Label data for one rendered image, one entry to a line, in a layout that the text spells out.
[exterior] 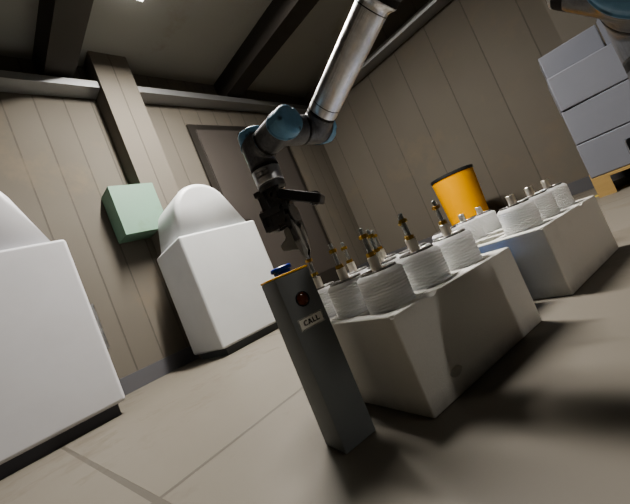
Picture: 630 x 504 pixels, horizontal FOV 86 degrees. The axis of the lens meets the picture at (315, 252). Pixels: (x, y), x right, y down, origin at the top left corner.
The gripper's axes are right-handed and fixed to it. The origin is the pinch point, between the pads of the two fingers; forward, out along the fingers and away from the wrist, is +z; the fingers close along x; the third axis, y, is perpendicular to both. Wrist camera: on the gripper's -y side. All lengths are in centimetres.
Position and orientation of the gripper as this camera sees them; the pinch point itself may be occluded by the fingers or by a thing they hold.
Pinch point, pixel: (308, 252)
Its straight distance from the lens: 87.4
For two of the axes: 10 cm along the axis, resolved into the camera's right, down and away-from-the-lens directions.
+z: 3.9, 9.2, -0.5
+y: -8.8, 3.8, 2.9
